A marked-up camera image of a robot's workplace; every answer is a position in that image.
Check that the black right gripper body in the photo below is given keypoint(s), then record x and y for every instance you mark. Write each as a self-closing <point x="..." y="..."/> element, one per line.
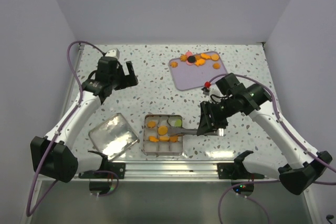
<point x="226" y="109"/>

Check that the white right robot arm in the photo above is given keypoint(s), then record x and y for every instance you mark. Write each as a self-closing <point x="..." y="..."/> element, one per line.
<point x="305" y="164"/>

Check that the orange swirl cookie right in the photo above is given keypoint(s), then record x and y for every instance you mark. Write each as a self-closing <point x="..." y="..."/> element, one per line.
<point x="216" y="66"/>

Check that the orange flower cookie front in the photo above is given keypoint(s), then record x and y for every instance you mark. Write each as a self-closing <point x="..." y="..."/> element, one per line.
<point x="151" y="124"/>

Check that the square cookie tin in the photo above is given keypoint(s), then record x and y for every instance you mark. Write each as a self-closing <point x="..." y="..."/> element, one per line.
<point x="161" y="148"/>

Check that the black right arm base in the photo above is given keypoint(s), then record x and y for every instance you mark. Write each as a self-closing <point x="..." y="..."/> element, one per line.
<point x="231" y="171"/>

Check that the green round cookie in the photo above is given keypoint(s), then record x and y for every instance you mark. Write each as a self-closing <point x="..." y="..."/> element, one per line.
<point x="178" y="123"/>

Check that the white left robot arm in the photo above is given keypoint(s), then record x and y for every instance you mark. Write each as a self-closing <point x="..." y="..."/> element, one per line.
<point x="51" y="154"/>

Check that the orange round cookie right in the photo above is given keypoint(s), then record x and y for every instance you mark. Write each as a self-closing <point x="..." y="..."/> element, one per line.
<point x="214" y="57"/>

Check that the orange fish cookie top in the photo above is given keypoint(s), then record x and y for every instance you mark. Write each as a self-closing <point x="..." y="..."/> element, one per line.
<point x="205" y="56"/>

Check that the red right cable connector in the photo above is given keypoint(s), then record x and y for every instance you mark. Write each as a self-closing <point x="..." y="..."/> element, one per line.
<point x="206" y="86"/>

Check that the orange swirl cookie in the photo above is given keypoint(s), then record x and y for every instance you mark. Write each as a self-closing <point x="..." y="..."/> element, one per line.
<point x="216" y="66"/>
<point x="183" y="58"/>
<point x="173" y="64"/>

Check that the orange swirl cookie left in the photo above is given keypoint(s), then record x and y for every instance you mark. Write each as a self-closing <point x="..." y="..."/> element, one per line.
<point x="173" y="64"/>

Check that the orange fish cookie middle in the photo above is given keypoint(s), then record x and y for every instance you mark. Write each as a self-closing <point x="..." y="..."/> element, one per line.
<point x="200" y="62"/>

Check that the pink round cookie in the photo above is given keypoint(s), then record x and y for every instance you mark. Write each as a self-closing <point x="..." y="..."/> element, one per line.
<point x="188" y="53"/>

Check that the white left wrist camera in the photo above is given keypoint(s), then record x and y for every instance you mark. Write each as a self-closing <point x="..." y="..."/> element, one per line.
<point x="114" y="52"/>

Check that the orange swirl cookie top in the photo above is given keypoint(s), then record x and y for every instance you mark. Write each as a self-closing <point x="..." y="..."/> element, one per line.
<point x="183" y="58"/>

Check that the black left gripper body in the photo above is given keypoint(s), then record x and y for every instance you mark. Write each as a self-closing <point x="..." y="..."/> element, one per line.
<point x="115" y="80"/>

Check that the silver tin lid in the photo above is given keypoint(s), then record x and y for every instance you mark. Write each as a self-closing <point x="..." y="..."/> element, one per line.
<point x="113" y="137"/>

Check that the orange fish cookie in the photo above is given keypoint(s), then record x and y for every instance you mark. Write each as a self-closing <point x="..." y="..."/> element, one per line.
<point x="153" y="139"/>
<point x="205" y="56"/>
<point x="200" y="62"/>

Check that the orange fish cookie front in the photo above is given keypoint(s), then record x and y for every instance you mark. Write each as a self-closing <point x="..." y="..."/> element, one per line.
<point x="153" y="139"/>

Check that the black sandwich cookie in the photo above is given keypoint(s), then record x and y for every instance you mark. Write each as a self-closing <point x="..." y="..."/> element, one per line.
<point x="191" y="60"/>

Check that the lavender cookie tray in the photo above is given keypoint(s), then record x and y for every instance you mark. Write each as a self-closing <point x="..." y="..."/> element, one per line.
<point x="187" y="77"/>

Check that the orange round sandwich cookie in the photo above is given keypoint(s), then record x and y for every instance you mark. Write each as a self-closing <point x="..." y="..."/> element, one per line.
<point x="174" y="139"/>

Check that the orange round cookie front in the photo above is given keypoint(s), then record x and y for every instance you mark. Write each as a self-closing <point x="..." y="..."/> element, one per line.
<point x="164" y="138"/>

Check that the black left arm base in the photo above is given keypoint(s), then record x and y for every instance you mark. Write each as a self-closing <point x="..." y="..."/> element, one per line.
<point x="110" y="170"/>

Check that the aluminium front rail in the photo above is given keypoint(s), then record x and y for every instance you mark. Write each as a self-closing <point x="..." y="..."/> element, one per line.
<point x="168" y="169"/>

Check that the metal serving tongs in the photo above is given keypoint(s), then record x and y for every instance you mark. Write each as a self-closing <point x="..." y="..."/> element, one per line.
<point x="179" y="131"/>

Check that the orange chip cookie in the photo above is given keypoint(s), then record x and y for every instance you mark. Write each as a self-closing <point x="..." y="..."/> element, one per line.
<point x="162" y="130"/>

